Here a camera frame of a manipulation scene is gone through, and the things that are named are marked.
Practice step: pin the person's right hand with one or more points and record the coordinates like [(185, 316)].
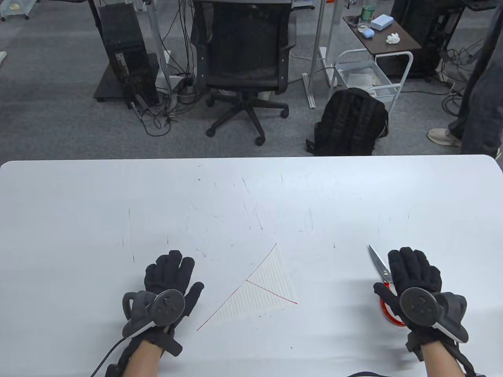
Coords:
[(412, 275)]

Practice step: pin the person's left hand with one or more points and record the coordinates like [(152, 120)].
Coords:
[(169, 275)]

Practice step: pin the person's left little finger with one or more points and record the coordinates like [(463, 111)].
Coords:
[(150, 277)]

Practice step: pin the person's right little finger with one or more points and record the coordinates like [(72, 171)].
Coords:
[(436, 279)]

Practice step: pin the person's left thumb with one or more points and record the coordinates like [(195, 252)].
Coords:
[(195, 295)]

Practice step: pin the person's right middle finger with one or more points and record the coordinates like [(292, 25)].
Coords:
[(408, 265)]

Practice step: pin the person's right thumb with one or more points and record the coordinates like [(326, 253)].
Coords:
[(387, 298)]

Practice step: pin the person's left middle finger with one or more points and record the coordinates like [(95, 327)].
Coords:
[(174, 264)]

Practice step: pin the person's right forearm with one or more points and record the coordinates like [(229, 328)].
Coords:
[(442, 359)]

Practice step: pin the person's left forearm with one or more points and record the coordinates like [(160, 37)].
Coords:
[(143, 359)]

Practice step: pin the grey round wrist tracker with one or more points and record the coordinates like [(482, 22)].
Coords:
[(167, 308), (420, 306)]

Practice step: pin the white triangular lined paper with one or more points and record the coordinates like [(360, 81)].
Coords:
[(265, 282)]

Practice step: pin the black backpack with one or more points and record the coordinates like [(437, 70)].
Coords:
[(349, 121)]

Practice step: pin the white power strip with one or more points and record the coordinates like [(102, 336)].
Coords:
[(164, 70)]

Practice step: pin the black computer tower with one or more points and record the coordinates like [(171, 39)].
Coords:
[(125, 51)]

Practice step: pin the crumpled white tissue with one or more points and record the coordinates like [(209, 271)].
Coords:
[(393, 38)]

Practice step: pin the black equipment cabinet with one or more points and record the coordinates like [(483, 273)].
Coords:
[(422, 35)]

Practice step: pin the black mesh office chair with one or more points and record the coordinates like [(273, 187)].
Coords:
[(243, 43)]

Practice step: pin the blue earbud case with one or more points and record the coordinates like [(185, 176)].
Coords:
[(368, 33)]

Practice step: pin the small clear glass dish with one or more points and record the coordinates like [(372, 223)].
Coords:
[(363, 28)]

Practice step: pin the pale blue tissue box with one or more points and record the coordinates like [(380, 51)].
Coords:
[(382, 22)]

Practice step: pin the green plastic bottle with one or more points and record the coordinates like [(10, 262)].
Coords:
[(367, 11)]

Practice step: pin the white wheeled cart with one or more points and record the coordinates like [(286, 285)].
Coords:
[(13, 8)]

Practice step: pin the white metal stand frame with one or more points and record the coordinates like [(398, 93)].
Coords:
[(316, 59)]

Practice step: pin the brown side table white frame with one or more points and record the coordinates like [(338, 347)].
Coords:
[(387, 39)]

